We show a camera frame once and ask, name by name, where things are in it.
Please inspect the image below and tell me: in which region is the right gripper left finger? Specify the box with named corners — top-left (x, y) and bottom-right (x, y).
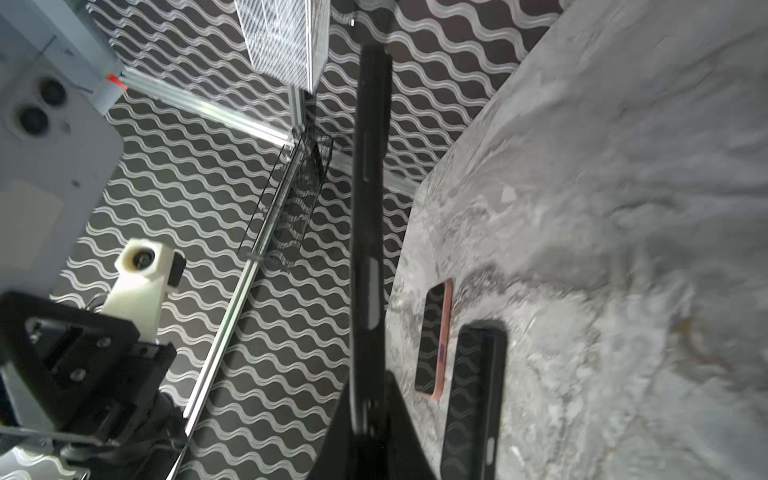
top-left (307, 383), bottom-right (356, 480)

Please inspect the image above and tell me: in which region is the white wire mesh basket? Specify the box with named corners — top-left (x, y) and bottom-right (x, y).
top-left (235, 0), bottom-right (331, 94)

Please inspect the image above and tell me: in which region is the black phone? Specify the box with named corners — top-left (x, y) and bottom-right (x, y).
top-left (1, 59), bottom-right (123, 297)

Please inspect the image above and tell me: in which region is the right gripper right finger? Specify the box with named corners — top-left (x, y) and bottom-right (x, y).
top-left (385, 371), bottom-right (435, 480)

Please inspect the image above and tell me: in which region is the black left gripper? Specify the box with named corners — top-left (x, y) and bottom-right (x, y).
top-left (1, 292), bottom-right (177, 444)

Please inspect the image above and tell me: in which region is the black phone case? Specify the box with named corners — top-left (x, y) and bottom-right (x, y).
top-left (349, 44), bottom-right (392, 439)

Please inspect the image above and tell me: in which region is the black wire basket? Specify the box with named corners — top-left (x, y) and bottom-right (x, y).
top-left (236, 128), bottom-right (334, 271)

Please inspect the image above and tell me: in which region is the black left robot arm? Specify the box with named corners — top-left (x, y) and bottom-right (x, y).
top-left (1, 292), bottom-right (187, 479)

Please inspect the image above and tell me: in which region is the black smartphone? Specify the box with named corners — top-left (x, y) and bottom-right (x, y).
top-left (414, 279), bottom-right (454, 400)
top-left (440, 320), bottom-right (507, 479)

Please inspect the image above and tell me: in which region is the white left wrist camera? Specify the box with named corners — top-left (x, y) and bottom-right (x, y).
top-left (101, 238), bottom-right (187, 343)

